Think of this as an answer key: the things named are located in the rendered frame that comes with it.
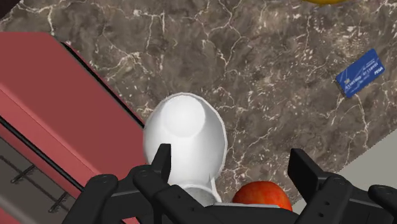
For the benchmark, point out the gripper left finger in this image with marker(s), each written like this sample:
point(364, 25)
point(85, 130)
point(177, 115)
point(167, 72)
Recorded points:
point(161, 192)

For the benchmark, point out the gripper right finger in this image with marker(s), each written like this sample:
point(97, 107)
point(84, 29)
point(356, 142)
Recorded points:
point(328, 192)

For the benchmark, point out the red apple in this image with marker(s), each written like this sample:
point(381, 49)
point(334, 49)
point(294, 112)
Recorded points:
point(262, 195)

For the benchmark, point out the white bowl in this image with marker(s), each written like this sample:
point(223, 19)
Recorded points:
point(186, 130)

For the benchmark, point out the blue card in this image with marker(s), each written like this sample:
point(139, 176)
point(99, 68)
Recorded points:
point(360, 73)

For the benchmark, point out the red robot stand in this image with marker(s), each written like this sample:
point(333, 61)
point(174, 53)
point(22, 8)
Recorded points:
point(55, 102)

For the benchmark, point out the yellow fruit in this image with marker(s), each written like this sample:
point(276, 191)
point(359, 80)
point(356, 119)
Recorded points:
point(322, 2)

